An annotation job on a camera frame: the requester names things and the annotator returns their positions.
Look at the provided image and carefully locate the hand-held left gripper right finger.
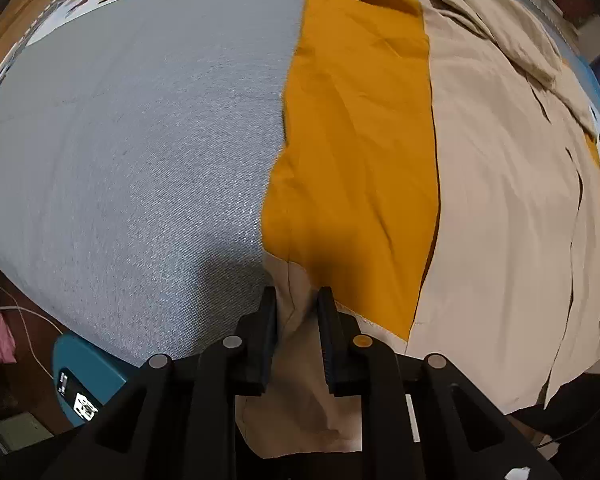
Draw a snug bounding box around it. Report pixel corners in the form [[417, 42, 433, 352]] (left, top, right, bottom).
[[316, 286, 563, 480]]

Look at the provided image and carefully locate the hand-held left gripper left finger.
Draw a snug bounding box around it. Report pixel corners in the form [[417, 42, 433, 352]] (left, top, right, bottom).
[[40, 285, 278, 480]]

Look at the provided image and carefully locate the beige and mustard hooded coat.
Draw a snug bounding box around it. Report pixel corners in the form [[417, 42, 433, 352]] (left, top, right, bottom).
[[235, 0, 600, 461]]

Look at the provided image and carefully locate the teal round device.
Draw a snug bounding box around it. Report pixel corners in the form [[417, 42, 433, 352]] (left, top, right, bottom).
[[51, 332, 142, 428]]

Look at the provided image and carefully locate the grey bed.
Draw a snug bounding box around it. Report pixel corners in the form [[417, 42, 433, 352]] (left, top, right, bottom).
[[0, 0, 600, 368]]

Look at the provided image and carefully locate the wooden headboard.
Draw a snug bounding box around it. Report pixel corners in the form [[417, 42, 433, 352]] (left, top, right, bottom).
[[0, 0, 96, 96]]

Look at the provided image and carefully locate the maroon backpack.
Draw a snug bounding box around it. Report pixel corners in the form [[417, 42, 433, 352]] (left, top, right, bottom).
[[555, 0, 593, 31]]

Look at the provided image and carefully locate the white cable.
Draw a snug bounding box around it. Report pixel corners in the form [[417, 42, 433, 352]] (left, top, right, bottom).
[[0, 282, 63, 381]]

